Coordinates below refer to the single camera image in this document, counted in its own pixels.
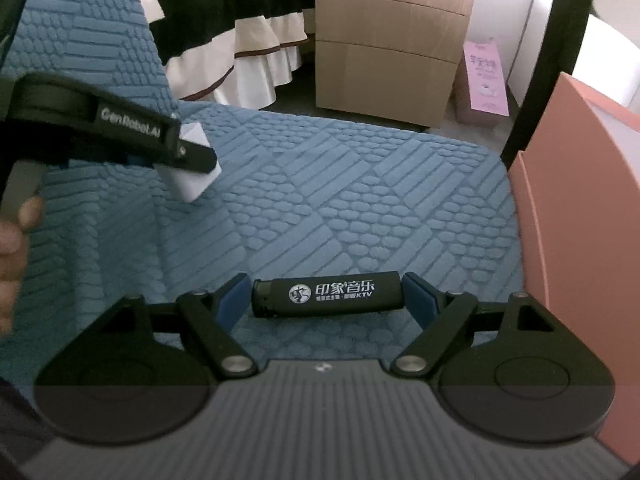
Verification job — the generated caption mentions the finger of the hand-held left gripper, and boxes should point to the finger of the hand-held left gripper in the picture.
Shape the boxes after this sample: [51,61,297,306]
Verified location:
[150,119,223,174]

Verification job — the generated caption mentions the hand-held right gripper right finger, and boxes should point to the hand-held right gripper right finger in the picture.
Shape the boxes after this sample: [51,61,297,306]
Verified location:
[389,272,557,382]

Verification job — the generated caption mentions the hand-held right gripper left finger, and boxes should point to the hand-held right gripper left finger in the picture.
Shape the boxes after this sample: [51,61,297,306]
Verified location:
[95,272,259,382]

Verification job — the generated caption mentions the small white plastic block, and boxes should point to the small white plastic block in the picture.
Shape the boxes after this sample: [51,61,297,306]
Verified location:
[157,122,223,205]

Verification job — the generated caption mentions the black lighter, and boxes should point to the black lighter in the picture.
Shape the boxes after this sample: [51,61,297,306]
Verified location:
[250,270,405,319]

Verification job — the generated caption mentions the pink cardboard box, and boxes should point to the pink cardboard box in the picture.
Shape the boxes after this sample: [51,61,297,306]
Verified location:
[507,72,640,467]

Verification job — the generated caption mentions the person's left hand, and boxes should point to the person's left hand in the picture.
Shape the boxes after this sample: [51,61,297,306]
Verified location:
[0,195,46,337]

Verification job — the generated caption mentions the blue textured mat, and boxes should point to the blue textured mat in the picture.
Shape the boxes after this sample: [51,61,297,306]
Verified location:
[0,0,524,392]

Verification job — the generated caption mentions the striped ruffled bedspread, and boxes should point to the striped ruffled bedspread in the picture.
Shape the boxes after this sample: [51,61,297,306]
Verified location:
[131,0,317,110]

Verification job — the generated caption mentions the wooden drawer cabinet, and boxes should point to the wooden drawer cabinet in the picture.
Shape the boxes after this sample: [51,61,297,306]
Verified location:
[313,0,484,130]

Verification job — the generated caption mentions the pink paper bag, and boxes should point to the pink paper bag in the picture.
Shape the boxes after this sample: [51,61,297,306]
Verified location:
[457,37,510,129]

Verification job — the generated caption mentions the black curved frame tube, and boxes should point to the black curved frame tube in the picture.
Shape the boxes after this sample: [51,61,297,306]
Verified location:
[500,0,601,172]

